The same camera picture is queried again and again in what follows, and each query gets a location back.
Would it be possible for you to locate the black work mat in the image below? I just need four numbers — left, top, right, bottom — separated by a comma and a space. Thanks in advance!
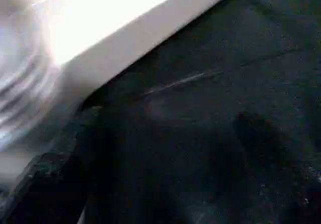
75, 0, 321, 224

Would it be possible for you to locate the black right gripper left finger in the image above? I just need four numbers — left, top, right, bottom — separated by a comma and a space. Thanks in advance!
0, 106, 103, 224

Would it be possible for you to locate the white plastic table leg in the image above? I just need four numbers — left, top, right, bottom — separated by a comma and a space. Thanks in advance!
0, 0, 76, 184

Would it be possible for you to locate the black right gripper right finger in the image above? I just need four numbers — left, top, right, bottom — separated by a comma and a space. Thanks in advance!
233, 111, 321, 224

